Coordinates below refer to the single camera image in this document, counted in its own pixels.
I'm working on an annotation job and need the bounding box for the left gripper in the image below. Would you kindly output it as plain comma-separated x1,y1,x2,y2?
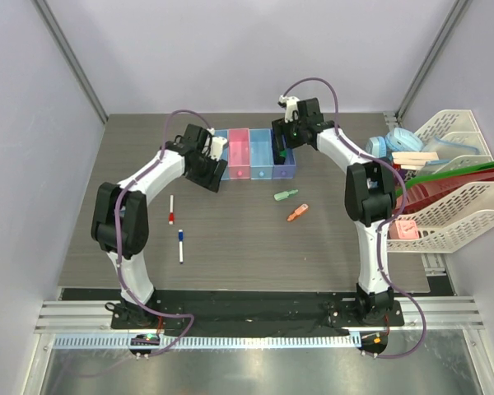
187,151,227,193

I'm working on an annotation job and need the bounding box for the purple plastic box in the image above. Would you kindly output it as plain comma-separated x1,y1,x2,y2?
271,131,296,179

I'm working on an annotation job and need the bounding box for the green utility knife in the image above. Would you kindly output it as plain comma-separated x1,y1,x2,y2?
273,189,298,202

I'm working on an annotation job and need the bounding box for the green capped black highlighter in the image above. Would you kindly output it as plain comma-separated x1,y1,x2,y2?
274,151,287,165

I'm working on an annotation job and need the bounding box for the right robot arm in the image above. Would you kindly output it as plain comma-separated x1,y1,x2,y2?
272,95,397,325

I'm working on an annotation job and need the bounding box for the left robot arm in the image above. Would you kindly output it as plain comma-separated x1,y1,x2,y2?
91,124,228,328

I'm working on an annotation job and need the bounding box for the light blue box middle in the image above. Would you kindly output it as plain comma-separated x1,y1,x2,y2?
249,128,273,180

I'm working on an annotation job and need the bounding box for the light blue box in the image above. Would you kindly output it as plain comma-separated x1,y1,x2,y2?
249,128,273,180
215,129,230,181

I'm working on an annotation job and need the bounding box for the pink plastic box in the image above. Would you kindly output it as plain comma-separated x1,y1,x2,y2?
228,128,250,179

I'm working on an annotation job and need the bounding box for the light blue box left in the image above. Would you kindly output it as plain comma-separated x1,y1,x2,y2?
215,129,230,181

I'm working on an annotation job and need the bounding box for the red capped white marker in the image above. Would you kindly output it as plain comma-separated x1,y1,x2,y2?
168,194,175,225

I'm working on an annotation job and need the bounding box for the blue capped white marker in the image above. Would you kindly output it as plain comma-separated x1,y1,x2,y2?
178,230,184,264

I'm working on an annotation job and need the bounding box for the wooden stick bundle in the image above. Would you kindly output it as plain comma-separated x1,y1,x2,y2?
392,151,439,170

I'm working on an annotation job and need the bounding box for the pink eraser block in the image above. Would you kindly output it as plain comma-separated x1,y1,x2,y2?
389,220,420,240

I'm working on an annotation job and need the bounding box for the white mesh file rack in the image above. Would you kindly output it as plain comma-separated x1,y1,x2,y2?
388,109,494,253

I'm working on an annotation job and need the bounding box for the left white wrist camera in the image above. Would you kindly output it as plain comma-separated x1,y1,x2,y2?
204,128,228,160

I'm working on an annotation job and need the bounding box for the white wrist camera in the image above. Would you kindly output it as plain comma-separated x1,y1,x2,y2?
204,128,228,160
278,95,300,123

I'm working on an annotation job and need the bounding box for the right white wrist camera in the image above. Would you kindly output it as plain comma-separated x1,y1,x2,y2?
278,95,300,123

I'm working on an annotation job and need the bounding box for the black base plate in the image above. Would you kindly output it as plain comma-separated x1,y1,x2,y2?
105,290,404,337

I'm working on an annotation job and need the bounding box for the white slotted cable duct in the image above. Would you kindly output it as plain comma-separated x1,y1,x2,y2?
53,332,361,351

